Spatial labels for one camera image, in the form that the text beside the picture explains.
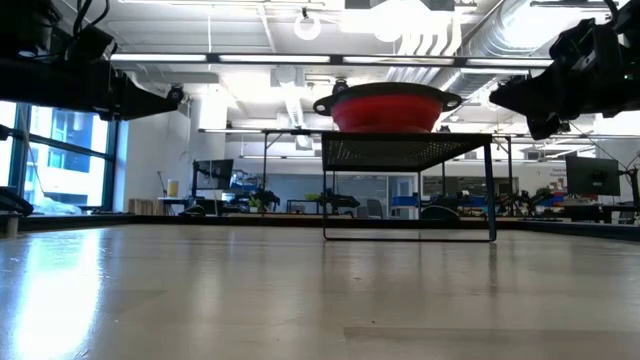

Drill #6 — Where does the red collapsible colander grey rim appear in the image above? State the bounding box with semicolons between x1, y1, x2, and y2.
312;82;463;135

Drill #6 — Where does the long ceiling light bar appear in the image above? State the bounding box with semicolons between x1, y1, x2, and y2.
109;51;554;70

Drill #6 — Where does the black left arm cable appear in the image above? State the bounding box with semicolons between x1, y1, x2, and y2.
72;0;112;39

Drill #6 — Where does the round white ceiling lamp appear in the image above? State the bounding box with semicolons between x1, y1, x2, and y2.
292;7;322;42

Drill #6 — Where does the black monitor on stand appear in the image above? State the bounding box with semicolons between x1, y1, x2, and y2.
192;158;235;192

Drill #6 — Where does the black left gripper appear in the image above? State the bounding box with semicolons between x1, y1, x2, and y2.
0;24;182;123

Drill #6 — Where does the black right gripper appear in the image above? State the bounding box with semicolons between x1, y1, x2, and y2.
488;18;629;142

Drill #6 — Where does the large window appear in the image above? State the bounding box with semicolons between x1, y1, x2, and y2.
0;99;121;211

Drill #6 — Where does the black perforated metal riser stand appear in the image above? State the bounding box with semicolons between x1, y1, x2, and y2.
320;130;498;243

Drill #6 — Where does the dark background plant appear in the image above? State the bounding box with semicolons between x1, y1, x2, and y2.
247;188;281;211

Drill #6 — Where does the wooden slat crate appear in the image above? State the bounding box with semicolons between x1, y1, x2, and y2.
127;198;162;216

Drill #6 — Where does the black monitor on arm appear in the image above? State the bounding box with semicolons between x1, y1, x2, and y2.
565;154;622;198

